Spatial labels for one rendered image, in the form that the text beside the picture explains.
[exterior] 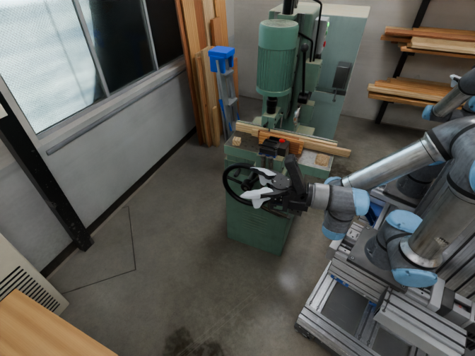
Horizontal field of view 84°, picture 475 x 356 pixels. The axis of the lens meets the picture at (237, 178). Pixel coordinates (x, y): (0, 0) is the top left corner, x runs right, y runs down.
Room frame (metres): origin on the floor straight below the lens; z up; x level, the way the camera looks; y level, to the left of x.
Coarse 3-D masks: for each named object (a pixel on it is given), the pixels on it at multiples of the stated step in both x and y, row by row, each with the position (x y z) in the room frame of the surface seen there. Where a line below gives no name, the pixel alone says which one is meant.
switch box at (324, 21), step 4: (316, 20) 1.52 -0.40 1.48; (320, 20) 1.52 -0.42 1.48; (324, 20) 1.51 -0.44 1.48; (328, 20) 1.55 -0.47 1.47; (316, 24) 1.52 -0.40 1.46; (320, 24) 1.52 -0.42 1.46; (324, 24) 1.51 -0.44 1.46; (316, 28) 1.52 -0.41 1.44; (320, 28) 1.51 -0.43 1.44; (324, 28) 1.51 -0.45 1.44; (312, 32) 1.53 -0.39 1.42; (316, 32) 1.52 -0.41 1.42; (320, 32) 1.51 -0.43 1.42; (324, 32) 1.51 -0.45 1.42; (312, 36) 1.53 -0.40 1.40; (320, 36) 1.51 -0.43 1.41; (324, 36) 1.53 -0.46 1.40; (312, 40) 1.52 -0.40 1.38; (320, 40) 1.51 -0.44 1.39; (324, 40) 1.57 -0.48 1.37; (320, 44) 1.51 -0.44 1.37; (320, 48) 1.51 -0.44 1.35; (312, 52) 1.52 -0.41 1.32; (316, 52) 1.51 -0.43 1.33; (320, 52) 1.51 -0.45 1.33
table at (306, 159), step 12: (240, 132) 1.39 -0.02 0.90; (228, 144) 1.26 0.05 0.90; (240, 144) 1.26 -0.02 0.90; (252, 144) 1.26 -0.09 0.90; (240, 156) 1.21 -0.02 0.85; (252, 156) 1.19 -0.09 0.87; (300, 156) 1.15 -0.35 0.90; (312, 156) 1.15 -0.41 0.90; (300, 168) 1.08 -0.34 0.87; (312, 168) 1.05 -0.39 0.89; (324, 168) 1.04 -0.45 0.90
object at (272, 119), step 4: (276, 108) 1.37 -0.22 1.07; (280, 108) 1.37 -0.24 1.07; (264, 112) 1.32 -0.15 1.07; (276, 112) 1.32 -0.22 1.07; (264, 116) 1.29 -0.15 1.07; (268, 116) 1.28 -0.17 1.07; (272, 116) 1.28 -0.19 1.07; (276, 116) 1.31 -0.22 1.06; (264, 120) 1.28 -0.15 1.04; (268, 120) 1.28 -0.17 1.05; (272, 120) 1.27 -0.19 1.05; (276, 120) 1.32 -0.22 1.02; (268, 124) 1.28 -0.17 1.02; (272, 124) 1.27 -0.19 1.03; (272, 128) 1.26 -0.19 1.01
